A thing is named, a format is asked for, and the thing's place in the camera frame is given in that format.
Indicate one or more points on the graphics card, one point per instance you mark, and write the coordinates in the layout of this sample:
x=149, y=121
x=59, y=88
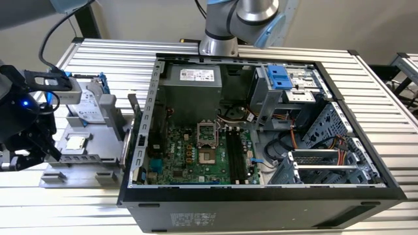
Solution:
x=132, y=102

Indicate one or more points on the grey metal drive cage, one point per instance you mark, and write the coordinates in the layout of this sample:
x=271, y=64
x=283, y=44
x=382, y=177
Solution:
x=264, y=102

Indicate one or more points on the black frame post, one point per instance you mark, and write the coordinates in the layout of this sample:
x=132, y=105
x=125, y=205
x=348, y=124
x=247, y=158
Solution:
x=88, y=24

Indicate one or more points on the blue plastic drive latch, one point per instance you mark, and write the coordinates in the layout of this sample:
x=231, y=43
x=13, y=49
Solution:
x=279, y=76

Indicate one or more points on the silver CPU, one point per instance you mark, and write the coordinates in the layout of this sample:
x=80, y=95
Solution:
x=75, y=143

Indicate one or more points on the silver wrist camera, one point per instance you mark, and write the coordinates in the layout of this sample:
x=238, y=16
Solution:
x=68, y=95

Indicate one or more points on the grey metal side table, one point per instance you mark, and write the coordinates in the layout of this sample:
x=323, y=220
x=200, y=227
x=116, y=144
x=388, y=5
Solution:
x=407, y=61

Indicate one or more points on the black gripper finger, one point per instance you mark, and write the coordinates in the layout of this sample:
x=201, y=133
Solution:
x=25, y=159
x=45, y=137

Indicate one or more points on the grey power supply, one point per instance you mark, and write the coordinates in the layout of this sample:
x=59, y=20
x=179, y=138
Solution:
x=192, y=102

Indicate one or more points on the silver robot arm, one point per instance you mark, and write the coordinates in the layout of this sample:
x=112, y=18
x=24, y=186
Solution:
x=254, y=12

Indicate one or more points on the grey parts rack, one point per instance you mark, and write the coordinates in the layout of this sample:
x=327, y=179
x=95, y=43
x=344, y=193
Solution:
x=100, y=147

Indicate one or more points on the black PC case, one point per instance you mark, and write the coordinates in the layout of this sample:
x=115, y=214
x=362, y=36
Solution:
x=260, y=210

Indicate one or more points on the green motherboard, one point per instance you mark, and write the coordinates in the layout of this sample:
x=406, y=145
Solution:
x=177, y=159

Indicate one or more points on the black RAM slot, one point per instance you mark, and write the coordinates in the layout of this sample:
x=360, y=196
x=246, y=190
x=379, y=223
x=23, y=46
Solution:
x=232, y=156
x=240, y=156

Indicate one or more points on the blue expansion slot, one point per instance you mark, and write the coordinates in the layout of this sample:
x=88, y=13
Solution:
x=195, y=182

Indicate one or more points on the silver hard disk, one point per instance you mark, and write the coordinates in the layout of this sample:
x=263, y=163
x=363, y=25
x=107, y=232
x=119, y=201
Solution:
x=88, y=107

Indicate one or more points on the CPU socket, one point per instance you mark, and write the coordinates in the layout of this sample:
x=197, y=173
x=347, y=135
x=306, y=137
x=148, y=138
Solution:
x=207, y=157

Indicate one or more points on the grey metal disk bay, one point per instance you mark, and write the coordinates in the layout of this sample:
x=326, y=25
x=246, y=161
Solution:
x=312, y=159

